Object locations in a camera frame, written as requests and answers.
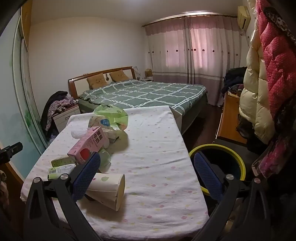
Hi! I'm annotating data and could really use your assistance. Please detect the pile of dark clothes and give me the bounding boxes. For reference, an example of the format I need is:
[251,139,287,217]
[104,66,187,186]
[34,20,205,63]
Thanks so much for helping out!
[221,67,248,98]

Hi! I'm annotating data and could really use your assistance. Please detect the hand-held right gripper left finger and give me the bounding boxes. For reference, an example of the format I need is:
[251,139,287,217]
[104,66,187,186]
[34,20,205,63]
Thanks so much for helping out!
[23,152,104,241]

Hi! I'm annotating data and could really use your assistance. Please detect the pink white curtain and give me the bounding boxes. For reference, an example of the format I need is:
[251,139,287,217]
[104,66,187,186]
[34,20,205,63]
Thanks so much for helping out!
[144,15,238,106]

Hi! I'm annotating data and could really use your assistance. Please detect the white blue label paper bowl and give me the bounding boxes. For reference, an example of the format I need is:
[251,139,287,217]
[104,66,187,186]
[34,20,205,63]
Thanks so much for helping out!
[89,115,114,131]

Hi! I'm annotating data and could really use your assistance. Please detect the green white small bottle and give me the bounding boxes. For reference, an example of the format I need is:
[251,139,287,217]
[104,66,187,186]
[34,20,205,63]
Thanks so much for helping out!
[47,163,78,181]

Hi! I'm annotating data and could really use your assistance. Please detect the brown pillow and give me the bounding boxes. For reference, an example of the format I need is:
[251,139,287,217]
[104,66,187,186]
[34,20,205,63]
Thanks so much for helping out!
[87,74,107,89]
[109,71,129,82]

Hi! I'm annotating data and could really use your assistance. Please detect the pink milk carton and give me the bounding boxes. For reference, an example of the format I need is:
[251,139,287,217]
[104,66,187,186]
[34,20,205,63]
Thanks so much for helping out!
[67,126,108,165]

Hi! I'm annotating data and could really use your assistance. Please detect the red dotted jacket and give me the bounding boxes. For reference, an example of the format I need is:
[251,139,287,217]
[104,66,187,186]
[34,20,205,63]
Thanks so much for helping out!
[255,0,296,121]

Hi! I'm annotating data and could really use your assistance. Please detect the bed with green plaid quilt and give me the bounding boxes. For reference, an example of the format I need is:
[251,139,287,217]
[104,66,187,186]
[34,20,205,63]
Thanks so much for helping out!
[77,80,208,136]

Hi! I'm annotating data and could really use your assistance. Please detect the cream puffer jacket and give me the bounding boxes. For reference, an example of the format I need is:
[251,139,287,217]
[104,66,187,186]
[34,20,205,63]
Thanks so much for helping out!
[238,29,275,145]

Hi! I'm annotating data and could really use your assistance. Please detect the dotted white tablecloth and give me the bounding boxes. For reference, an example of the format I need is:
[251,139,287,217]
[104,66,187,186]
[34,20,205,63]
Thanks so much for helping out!
[20,105,210,233]

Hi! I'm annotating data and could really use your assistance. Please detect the black floral patterned garment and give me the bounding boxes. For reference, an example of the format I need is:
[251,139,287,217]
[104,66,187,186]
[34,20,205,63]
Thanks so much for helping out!
[262,0,296,45]

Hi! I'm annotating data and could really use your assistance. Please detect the green plastic bag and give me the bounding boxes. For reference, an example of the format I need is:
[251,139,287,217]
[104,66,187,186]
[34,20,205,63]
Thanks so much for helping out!
[92,103,129,132]

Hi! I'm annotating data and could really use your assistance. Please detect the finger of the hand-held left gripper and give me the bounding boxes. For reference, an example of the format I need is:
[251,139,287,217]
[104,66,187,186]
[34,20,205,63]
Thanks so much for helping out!
[0,142,23,164]

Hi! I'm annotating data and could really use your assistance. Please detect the curtain rod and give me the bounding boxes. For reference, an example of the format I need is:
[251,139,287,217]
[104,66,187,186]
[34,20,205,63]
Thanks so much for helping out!
[142,13,237,28]

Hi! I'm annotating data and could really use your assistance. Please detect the wooden headboard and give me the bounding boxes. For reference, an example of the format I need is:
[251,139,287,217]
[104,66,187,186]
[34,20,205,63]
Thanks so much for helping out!
[68,66,137,100]

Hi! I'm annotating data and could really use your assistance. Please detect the pink plastic bag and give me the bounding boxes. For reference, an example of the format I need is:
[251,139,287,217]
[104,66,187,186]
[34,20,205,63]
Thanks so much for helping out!
[252,137,292,179]

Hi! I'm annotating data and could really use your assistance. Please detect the clear green plastic cup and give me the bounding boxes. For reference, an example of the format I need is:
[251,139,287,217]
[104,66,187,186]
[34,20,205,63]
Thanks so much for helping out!
[97,148,112,173]

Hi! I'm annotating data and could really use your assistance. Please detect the sliding door wardrobe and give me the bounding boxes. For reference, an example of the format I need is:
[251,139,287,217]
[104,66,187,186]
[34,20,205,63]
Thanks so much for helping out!
[0,0,50,183]

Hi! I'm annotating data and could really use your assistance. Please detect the wall air conditioner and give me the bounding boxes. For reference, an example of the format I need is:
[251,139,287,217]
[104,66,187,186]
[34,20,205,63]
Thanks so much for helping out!
[238,5,251,30]

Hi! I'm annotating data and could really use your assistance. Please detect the yellow rimmed trash bin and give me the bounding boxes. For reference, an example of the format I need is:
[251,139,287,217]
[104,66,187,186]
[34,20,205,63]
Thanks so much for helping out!
[188,144,247,197]

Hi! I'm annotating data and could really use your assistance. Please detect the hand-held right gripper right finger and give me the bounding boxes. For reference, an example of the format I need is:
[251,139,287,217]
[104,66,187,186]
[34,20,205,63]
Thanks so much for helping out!
[193,152,278,241]

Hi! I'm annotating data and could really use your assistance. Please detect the leaf print paper cup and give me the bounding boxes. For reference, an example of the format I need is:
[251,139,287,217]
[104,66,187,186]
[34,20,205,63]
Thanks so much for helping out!
[85,173,126,212]

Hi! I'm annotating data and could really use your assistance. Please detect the white nightstand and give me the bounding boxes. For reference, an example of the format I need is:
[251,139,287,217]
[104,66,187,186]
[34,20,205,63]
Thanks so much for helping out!
[53,104,81,133]

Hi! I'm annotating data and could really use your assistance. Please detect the wooden desk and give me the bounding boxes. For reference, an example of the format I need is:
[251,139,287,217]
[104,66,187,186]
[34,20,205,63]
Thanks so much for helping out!
[215,91,248,145]

